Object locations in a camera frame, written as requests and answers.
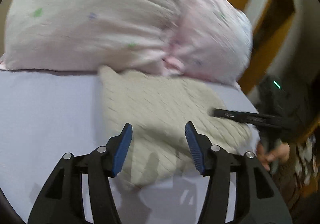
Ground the wooden shelf unit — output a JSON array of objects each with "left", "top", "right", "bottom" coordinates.
[{"left": 224, "top": 0, "right": 320, "bottom": 144}]

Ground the person's right hand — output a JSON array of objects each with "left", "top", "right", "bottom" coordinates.
[{"left": 257, "top": 142, "right": 291, "bottom": 171}]

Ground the pink patterned pillow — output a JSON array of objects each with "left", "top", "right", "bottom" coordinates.
[
  {"left": 2, "top": 0, "right": 185, "bottom": 73},
  {"left": 163, "top": 0, "right": 253, "bottom": 86}
]

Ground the beige knitted sweater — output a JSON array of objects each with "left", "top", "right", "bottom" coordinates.
[{"left": 99, "top": 66, "right": 252, "bottom": 190}]

